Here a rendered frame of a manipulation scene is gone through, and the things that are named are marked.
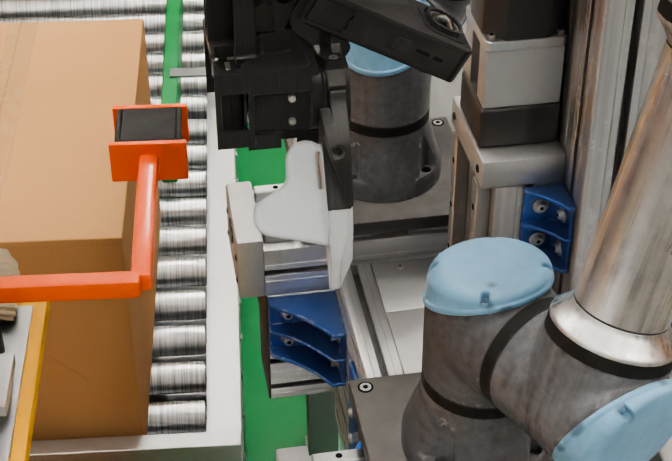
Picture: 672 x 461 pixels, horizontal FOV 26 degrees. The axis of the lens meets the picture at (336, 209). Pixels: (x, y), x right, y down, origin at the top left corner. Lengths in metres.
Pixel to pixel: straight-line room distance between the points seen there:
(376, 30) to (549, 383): 0.48
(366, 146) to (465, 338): 0.51
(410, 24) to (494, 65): 0.61
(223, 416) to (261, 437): 0.81
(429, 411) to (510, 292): 0.18
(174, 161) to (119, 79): 0.63
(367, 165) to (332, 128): 0.93
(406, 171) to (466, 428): 0.48
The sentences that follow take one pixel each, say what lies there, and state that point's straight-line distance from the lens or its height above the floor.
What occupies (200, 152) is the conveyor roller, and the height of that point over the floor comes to 0.54.
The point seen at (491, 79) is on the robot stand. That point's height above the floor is 1.33.
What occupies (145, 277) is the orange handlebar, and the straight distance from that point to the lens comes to 1.46.
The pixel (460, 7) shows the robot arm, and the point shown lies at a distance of 1.84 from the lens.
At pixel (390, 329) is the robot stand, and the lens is 1.76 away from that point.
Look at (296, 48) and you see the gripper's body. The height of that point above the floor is 1.66.
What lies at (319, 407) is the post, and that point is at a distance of 2.83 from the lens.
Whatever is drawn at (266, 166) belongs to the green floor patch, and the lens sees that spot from 3.73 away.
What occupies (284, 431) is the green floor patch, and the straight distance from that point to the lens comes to 2.98.
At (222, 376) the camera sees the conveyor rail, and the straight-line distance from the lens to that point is 2.22.
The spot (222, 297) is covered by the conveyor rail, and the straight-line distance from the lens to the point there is 2.37.
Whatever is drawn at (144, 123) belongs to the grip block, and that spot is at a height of 1.21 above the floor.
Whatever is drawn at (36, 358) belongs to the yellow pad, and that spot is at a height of 1.07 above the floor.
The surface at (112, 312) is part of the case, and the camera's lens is 2.00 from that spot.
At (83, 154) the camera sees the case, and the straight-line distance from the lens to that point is 2.09.
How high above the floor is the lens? 2.09
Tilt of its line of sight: 36 degrees down
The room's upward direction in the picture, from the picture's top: straight up
